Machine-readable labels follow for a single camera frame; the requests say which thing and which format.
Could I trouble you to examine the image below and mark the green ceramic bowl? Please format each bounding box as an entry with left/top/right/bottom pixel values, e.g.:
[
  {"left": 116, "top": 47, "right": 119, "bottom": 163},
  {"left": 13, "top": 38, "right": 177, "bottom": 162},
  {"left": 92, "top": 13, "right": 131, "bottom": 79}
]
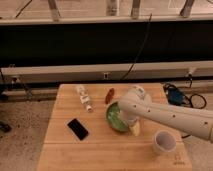
[{"left": 106, "top": 102, "right": 129, "bottom": 132}]

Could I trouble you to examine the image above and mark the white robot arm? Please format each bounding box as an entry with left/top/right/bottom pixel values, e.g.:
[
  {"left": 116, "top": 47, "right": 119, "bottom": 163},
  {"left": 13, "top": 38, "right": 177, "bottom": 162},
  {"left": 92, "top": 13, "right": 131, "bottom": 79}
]
[{"left": 118, "top": 86, "right": 213, "bottom": 143}]

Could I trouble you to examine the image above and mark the white paper cup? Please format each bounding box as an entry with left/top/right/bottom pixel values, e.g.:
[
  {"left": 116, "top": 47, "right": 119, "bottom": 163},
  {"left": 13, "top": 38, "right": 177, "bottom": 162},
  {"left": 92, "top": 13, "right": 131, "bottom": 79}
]
[{"left": 153, "top": 130, "right": 176, "bottom": 155}]

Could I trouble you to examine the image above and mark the white computer mouse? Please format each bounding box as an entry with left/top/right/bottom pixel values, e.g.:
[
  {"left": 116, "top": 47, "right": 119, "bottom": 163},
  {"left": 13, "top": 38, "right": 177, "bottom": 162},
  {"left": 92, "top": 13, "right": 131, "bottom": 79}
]
[{"left": 144, "top": 94, "right": 152, "bottom": 103}]

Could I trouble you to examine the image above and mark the brown sausage-shaped object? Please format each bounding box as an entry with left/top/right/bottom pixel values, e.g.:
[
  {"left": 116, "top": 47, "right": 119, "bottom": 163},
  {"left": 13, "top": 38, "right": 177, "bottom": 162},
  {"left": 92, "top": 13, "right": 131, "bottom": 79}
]
[{"left": 105, "top": 88, "right": 115, "bottom": 104}]

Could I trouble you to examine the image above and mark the blue device on floor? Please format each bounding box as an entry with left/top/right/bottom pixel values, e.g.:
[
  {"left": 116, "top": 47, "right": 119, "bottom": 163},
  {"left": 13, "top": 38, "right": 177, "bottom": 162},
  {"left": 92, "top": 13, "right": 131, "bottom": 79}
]
[{"left": 168, "top": 89, "right": 183, "bottom": 106}]

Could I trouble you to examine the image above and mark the black smartphone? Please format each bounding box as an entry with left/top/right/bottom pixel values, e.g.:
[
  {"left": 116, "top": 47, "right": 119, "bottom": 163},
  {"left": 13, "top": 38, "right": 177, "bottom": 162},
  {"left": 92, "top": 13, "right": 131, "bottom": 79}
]
[{"left": 67, "top": 119, "right": 89, "bottom": 140}]

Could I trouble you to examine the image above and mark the clear plastic bottle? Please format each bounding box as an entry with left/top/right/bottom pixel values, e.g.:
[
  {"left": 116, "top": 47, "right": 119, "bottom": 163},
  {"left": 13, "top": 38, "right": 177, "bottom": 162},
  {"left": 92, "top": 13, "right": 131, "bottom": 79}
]
[{"left": 76, "top": 84, "right": 93, "bottom": 112}]

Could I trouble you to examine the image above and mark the white wall outlet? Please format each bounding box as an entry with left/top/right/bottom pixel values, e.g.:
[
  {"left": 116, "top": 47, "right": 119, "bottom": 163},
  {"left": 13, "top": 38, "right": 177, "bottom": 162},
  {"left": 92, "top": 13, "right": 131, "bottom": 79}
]
[{"left": 103, "top": 73, "right": 110, "bottom": 80}]

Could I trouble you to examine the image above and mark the black floor cable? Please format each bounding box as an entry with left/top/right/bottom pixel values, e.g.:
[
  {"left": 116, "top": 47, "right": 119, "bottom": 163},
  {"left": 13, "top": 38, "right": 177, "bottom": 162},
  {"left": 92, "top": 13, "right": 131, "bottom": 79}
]
[{"left": 163, "top": 83, "right": 208, "bottom": 110}]

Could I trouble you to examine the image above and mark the black hanging cable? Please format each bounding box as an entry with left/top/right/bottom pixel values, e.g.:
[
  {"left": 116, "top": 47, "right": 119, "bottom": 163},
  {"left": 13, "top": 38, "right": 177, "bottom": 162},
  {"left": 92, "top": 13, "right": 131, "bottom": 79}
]
[{"left": 119, "top": 13, "right": 153, "bottom": 81}]

